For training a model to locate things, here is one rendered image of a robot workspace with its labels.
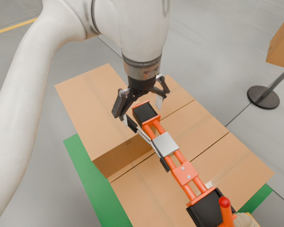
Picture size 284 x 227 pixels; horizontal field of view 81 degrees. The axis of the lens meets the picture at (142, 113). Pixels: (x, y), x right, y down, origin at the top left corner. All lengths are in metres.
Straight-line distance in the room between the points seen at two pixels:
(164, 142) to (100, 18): 0.39
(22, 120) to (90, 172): 1.63
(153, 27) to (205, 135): 1.21
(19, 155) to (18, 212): 1.82
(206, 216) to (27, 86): 0.49
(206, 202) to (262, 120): 2.07
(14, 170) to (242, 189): 1.31
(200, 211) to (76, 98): 0.89
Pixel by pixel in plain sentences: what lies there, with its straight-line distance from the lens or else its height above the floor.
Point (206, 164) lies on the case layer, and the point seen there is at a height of 0.54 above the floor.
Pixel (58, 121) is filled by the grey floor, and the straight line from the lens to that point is 2.27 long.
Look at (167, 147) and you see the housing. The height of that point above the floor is 1.25.
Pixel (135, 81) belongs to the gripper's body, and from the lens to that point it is 0.41.
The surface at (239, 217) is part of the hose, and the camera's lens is 0.63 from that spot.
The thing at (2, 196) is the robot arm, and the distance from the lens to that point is 0.28.
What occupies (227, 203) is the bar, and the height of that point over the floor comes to 1.36.
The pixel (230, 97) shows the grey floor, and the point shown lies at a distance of 2.54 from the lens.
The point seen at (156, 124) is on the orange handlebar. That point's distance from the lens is 0.59.
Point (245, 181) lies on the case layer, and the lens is 1.42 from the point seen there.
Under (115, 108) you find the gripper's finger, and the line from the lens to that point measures 0.49.
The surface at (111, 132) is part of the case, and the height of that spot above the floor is 0.94.
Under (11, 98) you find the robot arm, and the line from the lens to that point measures 0.30.
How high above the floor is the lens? 1.76
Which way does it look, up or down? 57 degrees down
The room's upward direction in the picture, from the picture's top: straight up
